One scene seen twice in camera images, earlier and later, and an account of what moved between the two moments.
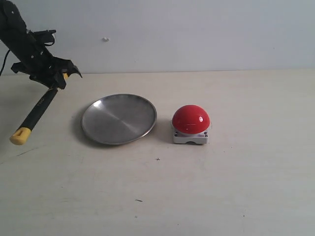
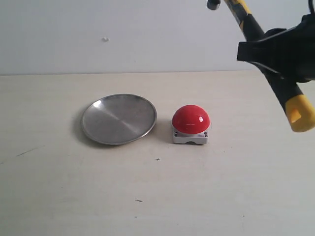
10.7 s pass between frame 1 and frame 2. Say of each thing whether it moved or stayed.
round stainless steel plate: stayed
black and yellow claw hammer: moved
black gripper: moved
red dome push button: stayed
